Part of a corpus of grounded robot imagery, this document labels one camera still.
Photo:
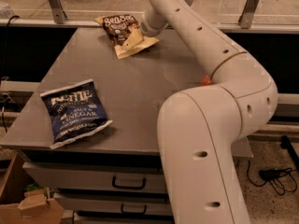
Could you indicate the cardboard box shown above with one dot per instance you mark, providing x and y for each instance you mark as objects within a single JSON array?
[{"x": 18, "y": 206}]

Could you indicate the blue Kettle chip bag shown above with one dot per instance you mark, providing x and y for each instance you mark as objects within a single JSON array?
[{"x": 75, "y": 112}]

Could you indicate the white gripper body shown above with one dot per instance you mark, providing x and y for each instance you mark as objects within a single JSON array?
[{"x": 145, "y": 27}]

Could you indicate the right metal bracket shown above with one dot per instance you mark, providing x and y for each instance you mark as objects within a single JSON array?
[{"x": 246, "y": 18}]

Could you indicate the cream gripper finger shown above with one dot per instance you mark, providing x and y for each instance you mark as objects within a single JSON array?
[{"x": 133, "y": 39}]

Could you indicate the left metal bracket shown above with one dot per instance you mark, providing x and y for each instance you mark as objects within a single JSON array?
[{"x": 57, "y": 11}]

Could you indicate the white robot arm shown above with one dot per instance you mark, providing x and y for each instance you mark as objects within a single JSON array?
[{"x": 197, "y": 127}]

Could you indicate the lower grey drawer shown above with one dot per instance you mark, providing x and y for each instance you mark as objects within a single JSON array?
[{"x": 111, "y": 204}]

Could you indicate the black power adapter with cable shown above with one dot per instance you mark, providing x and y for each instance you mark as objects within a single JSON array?
[{"x": 273, "y": 178}]

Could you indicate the grey drawer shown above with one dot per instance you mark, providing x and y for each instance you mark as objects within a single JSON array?
[
  {"x": 111, "y": 204},
  {"x": 92, "y": 177}
]

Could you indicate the black lower drawer handle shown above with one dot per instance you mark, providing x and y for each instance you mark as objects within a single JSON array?
[{"x": 134, "y": 209}]

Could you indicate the brown Sea Salt chip bag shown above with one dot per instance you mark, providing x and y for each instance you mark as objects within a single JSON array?
[{"x": 118, "y": 28}]

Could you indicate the black upper drawer handle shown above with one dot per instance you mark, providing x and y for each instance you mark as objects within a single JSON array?
[{"x": 131, "y": 184}]

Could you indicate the red apple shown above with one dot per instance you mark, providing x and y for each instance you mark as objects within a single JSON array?
[{"x": 206, "y": 80}]

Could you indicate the top grey drawer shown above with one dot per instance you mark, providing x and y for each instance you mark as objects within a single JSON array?
[{"x": 92, "y": 177}]

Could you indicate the metal bracket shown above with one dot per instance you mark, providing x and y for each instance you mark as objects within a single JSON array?
[
  {"x": 57, "y": 11},
  {"x": 246, "y": 18}
]

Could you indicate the black drawer handle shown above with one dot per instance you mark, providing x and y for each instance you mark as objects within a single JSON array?
[
  {"x": 134, "y": 209},
  {"x": 131, "y": 184}
]

